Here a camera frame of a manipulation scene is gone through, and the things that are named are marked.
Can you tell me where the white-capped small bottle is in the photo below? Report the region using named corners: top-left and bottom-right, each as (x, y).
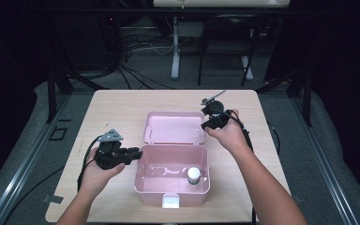
top-left (187, 167), bottom-right (202, 186)

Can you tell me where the black chair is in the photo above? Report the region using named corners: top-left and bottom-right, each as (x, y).
top-left (197, 13), bottom-right (261, 87)

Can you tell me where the person's right hand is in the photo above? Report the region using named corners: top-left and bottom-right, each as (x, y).
top-left (204, 110), bottom-right (252, 156)

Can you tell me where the right hand-held gripper cable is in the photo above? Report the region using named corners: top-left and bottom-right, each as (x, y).
top-left (219, 109), bottom-right (258, 225)

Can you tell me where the bundle of floor cables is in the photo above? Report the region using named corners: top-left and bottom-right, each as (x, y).
top-left (115, 27), bottom-right (182, 90)

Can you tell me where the person's left hand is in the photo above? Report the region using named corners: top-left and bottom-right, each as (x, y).
top-left (79, 157), bottom-right (127, 197)

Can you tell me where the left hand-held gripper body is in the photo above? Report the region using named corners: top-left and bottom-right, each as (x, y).
top-left (93, 128), bottom-right (129, 171)

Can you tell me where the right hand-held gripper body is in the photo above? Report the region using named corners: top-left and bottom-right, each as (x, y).
top-left (201, 89), bottom-right (233, 129)

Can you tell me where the aluminium floor rail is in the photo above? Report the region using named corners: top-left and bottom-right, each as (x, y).
top-left (0, 93), bottom-right (73, 225)
top-left (290, 97), bottom-right (360, 225)

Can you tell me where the pink storage box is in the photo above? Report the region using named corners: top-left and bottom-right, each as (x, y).
top-left (133, 111), bottom-right (211, 209)

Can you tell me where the black floor cable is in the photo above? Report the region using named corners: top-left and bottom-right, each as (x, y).
top-left (3, 167), bottom-right (65, 225)

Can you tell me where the left hand-held gripper cable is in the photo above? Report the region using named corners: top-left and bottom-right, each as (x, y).
top-left (77, 135), bottom-right (102, 192)

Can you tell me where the white desk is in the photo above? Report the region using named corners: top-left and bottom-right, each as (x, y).
top-left (153, 0), bottom-right (292, 82)

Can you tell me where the hand-held gripper cable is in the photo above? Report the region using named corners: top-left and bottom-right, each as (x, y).
top-left (219, 109), bottom-right (258, 225)
top-left (77, 135), bottom-right (102, 192)

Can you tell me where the thin black table cable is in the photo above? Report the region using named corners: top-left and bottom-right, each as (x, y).
top-left (266, 120), bottom-right (281, 156)

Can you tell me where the black metal stand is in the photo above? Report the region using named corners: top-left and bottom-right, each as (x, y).
top-left (256, 67), bottom-right (313, 128)
top-left (45, 65), bottom-right (111, 125)

